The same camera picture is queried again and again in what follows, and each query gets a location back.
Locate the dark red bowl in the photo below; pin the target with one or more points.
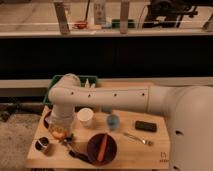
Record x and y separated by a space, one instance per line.
46 120

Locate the green box on shelf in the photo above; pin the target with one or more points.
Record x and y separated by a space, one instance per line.
116 23

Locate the red object on shelf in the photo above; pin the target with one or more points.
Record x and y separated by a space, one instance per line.
81 24

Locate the small metal cup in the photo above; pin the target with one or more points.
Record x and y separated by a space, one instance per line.
42 144

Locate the black rectangular remote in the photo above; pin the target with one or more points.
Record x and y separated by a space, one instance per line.
145 126

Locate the white paper cup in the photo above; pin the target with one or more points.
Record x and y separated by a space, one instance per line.
85 116

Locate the black handled tool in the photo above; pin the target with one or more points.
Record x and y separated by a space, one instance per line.
76 154

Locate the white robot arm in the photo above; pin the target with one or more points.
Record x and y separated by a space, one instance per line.
188 111

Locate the orange carrot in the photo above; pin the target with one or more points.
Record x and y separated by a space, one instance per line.
102 148

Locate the black machine on shelf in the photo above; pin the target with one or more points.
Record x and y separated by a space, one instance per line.
168 13

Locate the yellow white item in tray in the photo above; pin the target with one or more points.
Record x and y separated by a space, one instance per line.
88 84

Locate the wooden table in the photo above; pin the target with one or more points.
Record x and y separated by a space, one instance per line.
130 153

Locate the red yellow apple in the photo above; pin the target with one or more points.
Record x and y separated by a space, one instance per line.
59 135

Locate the blue plastic cup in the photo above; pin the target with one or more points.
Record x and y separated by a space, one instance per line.
113 122

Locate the dark red plate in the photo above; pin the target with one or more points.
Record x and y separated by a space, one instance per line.
93 147

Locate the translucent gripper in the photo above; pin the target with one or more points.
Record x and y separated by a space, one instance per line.
61 124

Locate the green sponge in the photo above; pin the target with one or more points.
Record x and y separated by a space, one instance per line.
106 110

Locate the black binder clip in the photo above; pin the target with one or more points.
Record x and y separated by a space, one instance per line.
68 139

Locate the green plastic tray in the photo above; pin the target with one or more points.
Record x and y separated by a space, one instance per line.
56 78

